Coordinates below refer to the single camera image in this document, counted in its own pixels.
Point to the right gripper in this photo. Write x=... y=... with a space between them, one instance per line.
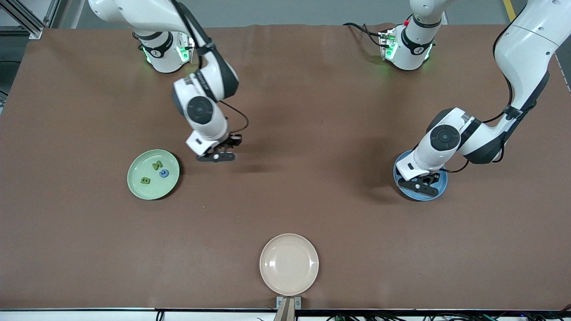
x=230 y=141

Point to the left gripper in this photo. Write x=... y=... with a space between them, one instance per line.
x=435 y=178

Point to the blue letter G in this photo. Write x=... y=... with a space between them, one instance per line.
x=161 y=174

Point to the green letter N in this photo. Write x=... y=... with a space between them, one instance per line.
x=157 y=166

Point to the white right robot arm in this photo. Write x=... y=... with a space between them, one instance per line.
x=134 y=13

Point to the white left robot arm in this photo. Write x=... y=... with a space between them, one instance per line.
x=526 y=44

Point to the blue plate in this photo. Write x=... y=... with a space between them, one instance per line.
x=403 y=193

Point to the brown table mat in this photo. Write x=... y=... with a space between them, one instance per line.
x=285 y=111

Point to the light green plate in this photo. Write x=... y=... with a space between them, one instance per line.
x=160 y=187

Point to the small box with green lights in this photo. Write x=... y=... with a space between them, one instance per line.
x=388 y=44
x=186 y=49

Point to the beige plate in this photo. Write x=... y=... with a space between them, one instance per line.
x=289 y=264

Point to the grey metal bracket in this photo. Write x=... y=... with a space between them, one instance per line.
x=298 y=302

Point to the beige mount bar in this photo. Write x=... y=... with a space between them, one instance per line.
x=285 y=312

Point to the aluminium frame profile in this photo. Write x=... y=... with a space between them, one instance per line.
x=33 y=29

